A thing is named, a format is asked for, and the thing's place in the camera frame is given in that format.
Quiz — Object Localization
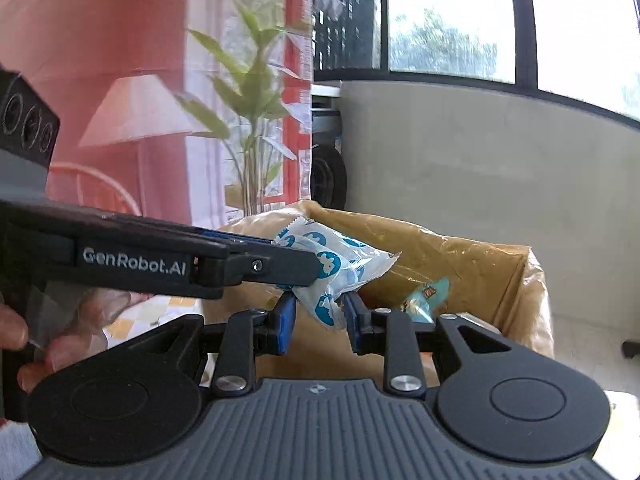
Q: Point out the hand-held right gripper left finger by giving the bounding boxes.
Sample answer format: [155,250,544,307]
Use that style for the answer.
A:
[105,290,298,396]

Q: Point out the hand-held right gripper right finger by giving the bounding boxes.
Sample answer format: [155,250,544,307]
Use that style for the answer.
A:
[342,290,543,400]

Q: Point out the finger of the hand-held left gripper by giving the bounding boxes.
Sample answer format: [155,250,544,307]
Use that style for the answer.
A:
[192,247,322,294]
[196,227,281,254]

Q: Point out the blue white spotted packet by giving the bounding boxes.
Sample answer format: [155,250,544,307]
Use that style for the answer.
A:
[272,217,402,332]

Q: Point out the cardboard box with plastic liner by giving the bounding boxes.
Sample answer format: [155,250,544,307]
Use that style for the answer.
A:
[202,200,557,402]

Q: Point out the person's left hand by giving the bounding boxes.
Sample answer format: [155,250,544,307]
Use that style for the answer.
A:
[0,287,132,395]

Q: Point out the teal snack packet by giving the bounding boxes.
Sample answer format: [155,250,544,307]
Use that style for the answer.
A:
[402,277,452,324]

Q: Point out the washing machine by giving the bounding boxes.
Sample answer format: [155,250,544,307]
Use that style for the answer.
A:
[309,81,349,212]

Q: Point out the black lattice window screen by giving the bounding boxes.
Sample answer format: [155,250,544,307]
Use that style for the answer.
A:
[312,0,384,74]

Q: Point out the printed wall cloth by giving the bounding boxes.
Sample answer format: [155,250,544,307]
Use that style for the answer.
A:
[0,0,317,247]

